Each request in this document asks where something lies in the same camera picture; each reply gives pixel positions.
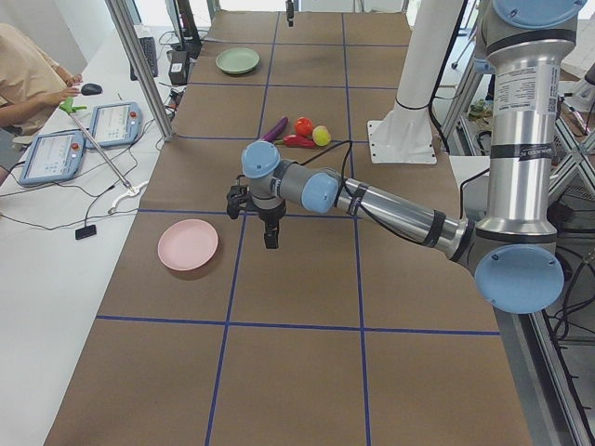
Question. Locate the black power box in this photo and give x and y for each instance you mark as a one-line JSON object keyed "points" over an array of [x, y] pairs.
{"points": [[179, 67]]}

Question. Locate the seated person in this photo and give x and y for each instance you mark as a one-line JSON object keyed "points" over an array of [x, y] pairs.
{"points": [[33, 85]]}

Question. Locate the blue teach pendant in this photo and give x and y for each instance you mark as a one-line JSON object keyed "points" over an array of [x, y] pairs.
{"points": [[53, 158], [117, 124]]}

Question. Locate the black keyboard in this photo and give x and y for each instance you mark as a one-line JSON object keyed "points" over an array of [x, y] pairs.
{"points": [[147, 46]]}

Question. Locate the small black button box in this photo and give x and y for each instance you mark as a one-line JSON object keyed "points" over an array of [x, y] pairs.
{"points": [[85, 232]]}

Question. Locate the near blue teach pendant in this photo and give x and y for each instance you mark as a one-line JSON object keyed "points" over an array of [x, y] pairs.
{"points": [[53, 158]]}

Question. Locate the purple eggplant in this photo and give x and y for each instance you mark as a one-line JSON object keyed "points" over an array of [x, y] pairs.
{"points": [[276, 131]]}

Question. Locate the red chili pepper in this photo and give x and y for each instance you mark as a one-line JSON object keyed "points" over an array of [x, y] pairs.
{"points": [[296, 141]]}

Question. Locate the pink plate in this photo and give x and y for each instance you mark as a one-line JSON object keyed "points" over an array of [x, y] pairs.
{"points": [[187, 244]]}

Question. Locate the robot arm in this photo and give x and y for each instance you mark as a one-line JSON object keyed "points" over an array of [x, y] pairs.
{"points": [[290, 12], [503, 236]]}

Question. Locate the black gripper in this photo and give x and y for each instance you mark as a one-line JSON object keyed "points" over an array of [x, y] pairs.
{"points": [[271, 216]]}

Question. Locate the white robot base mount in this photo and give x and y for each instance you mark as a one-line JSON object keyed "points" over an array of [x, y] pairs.
{"points": [[404, 135]]}

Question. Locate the green plate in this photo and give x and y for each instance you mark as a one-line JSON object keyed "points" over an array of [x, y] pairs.
{"points": [[237, 60]]}

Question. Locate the black computer mouse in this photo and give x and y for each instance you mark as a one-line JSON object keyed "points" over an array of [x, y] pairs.
{"points": [[90, 89]]}

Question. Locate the red pomegranate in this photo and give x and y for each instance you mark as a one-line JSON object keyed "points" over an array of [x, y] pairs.
{"points": [[303, 126]]}

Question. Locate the metal reacher grabber tool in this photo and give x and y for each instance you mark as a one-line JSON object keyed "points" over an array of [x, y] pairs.
{"points": [[131, 190]]}

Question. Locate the yellow pink peach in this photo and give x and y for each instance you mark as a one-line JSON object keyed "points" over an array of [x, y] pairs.
{"points": [[321, 136]]}

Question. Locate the aluminium frame post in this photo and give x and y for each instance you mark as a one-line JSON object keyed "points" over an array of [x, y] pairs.
{"points": [[124, 25]]}

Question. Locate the far blue teach pendant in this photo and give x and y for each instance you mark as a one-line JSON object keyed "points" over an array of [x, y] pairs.
{"points": [[117, 124]]}

